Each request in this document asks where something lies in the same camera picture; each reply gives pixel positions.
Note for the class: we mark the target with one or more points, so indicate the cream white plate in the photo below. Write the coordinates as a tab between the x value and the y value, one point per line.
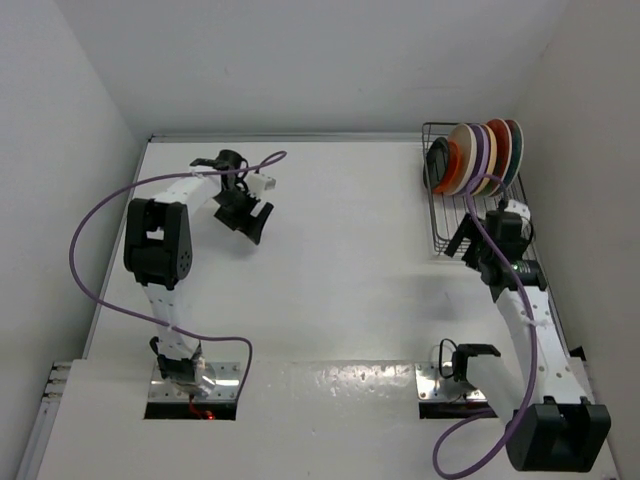
463	136

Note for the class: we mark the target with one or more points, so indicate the orange plate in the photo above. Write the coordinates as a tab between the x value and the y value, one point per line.
453	167

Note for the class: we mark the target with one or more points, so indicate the yellow plate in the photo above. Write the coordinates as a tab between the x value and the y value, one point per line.
492	157

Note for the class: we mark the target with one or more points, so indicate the black plate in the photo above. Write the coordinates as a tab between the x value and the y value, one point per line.
436	163

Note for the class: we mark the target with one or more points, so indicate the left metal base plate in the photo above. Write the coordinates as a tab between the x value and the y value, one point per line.
219	383

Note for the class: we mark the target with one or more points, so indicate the purple plate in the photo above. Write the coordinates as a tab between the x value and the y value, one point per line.
482	155

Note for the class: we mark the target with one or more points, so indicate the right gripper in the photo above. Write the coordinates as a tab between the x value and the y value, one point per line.
468	226

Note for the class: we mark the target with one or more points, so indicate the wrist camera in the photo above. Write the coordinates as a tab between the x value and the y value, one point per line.
519	208
259	183

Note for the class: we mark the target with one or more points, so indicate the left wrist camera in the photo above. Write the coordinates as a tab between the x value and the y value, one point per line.
259	183

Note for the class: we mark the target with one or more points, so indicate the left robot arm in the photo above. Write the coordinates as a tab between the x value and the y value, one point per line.
158	250

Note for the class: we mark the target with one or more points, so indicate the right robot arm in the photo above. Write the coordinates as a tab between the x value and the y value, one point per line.
551	425

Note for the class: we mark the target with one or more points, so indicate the metal wire dish rack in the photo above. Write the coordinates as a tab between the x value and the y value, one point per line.
447	212

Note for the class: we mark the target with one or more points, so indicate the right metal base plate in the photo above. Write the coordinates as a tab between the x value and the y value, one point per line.
433	387

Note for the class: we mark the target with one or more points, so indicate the metal base plate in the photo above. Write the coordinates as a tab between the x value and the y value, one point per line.
433	387
219	383

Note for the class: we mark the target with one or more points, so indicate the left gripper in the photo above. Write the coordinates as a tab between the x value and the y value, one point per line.
250	225

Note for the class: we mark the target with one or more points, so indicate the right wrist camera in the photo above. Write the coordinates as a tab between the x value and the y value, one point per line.
519	208

